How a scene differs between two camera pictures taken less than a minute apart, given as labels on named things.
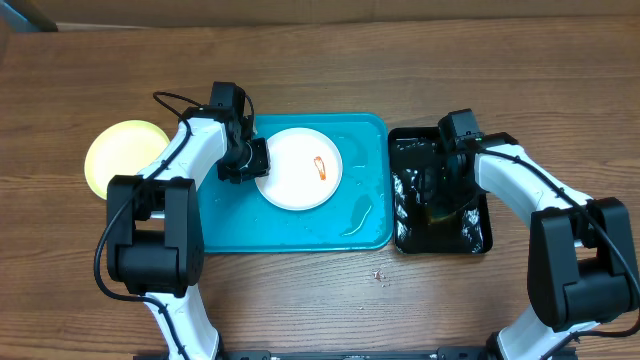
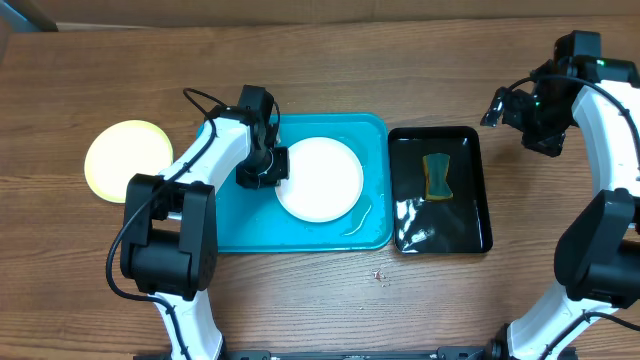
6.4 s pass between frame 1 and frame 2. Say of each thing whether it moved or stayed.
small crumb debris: stayed
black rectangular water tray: stayed
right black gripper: moved
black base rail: stayed
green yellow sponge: moved
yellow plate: stayed
